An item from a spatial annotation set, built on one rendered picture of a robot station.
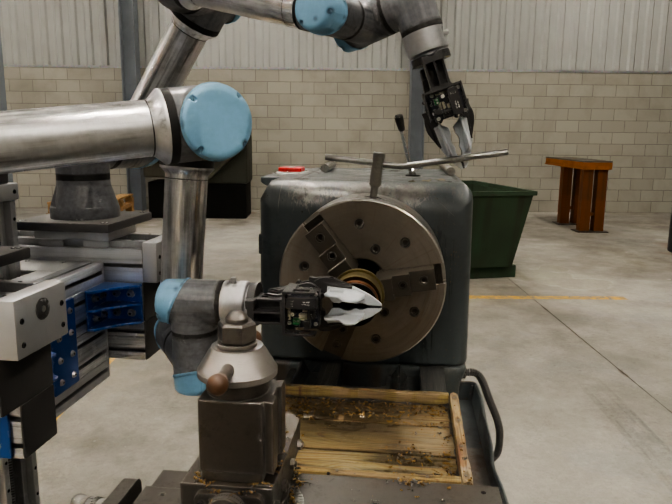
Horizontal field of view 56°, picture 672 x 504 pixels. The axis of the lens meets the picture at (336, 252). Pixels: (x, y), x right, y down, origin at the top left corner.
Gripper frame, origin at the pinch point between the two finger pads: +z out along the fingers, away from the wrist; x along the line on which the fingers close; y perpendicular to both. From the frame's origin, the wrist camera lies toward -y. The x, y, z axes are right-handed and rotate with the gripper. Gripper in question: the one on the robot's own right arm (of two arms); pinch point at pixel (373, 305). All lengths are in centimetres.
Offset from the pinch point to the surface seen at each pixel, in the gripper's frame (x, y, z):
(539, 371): -108, -263, 82
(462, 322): -11.7, -31.6, 17.0
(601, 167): -18, -827, 263
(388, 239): 8.4, -15.2, 1.5
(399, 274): 3.0, -10.1, 3.8
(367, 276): 3.7, -4.8, -1.5
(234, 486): -6.0, 46.0, -10.5
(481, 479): -54, -43, 24
